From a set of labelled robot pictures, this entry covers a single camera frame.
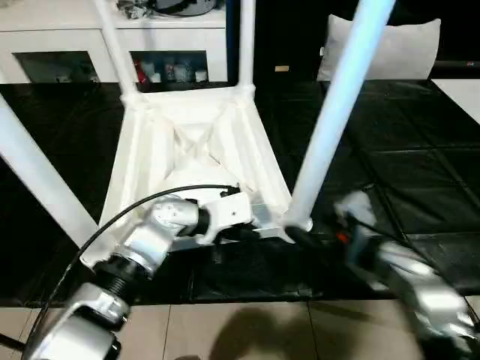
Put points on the grey round appliance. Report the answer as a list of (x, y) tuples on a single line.
[(183, 6)]

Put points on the grey printed cushion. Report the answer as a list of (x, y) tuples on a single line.
[(405, 48)]

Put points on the white cabinet with glass doors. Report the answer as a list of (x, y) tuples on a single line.
[(56, 37)]

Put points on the black metal frame leg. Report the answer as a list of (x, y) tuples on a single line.
[(11, 341)]

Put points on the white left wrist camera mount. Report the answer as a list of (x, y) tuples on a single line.
[(228, 213)]

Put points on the flat white board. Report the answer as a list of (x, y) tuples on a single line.
[(461, 97)]

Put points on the black rod red band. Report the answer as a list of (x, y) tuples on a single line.
[(457, 65)]

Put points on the small red bottle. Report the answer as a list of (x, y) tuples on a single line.
[(141, 73)]

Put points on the white plastic table top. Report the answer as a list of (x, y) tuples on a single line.
[(187, 142)]

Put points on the black work mat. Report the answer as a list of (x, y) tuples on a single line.
[(412, 150)]

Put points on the black tangled item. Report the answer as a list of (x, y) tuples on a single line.
[(133, 9)]

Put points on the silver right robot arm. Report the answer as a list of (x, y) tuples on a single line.
[(423, 285)]

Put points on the black box with gold label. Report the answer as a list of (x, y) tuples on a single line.
[(285, 37)]

